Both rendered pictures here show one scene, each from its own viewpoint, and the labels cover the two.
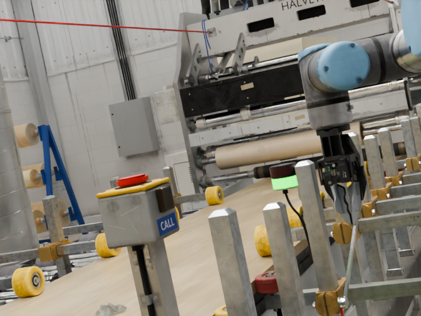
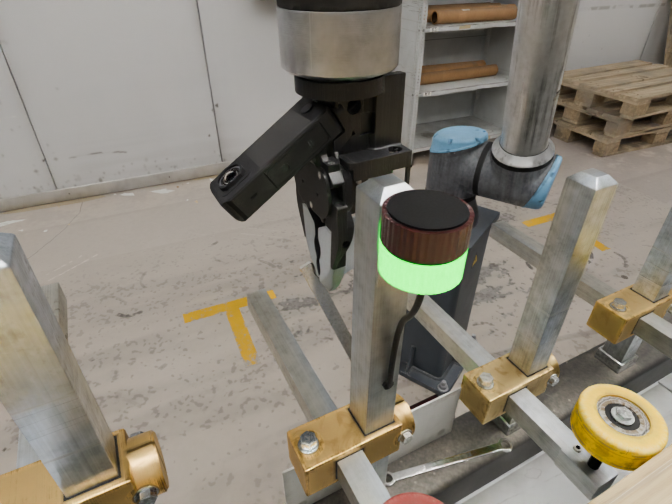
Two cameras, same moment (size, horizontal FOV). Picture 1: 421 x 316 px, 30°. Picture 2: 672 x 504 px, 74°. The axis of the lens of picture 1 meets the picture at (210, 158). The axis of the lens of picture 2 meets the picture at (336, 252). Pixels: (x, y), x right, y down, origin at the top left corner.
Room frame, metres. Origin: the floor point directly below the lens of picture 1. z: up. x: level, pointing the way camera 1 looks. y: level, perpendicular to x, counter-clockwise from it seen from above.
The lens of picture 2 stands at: (1.93, -0.03, 1.29)
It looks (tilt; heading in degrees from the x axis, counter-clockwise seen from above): 35 degrees down; 220
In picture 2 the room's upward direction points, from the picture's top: straight up
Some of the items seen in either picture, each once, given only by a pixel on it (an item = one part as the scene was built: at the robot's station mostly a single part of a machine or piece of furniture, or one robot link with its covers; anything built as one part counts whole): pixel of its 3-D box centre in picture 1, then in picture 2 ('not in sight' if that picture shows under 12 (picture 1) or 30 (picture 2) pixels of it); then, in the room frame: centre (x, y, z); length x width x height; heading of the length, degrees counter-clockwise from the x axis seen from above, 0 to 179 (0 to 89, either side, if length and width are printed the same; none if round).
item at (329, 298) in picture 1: (332, 296); (353, 439); (1.70, -0.20, 0.85); 0.13 x 0.06 x 0.05; 157
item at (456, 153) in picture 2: not in sight; (458, 160); (0.79, -0.53, 0.79); 0.17 x 0.15 x 0.18; 96
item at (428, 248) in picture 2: (283, 170); (425, 224); (1.69, -0.15, 1.14); 0.06 x 0.06 x 0.02
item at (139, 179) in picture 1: (133, 183); not in sight; (0.97, 0.10, 1.22); 0.04 x 0.04 x 0.02
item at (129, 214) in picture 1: (139, 215); not in sight; (0.97, 0.10, 1.18); 0.07 x 0.07 x 0.08; 67
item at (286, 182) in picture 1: (285, 181); (421, 254); (1.69, -0.15, 1.11); 0.06 x 0.06 x 0.02
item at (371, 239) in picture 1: (367, 218); not in sight; (2.13, -0.39, 0.93); 0.03 x 0.03 x 0.48; 67
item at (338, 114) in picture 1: (331, 116); (337, 40); (1.64, -0.27, 1.23); 0.10 x 0.09 x 0.05; 68
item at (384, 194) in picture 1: (382, 194); not in sight; (2.39, -0.49, 0.95); 0.13 x 0.06 x 0.05; 157
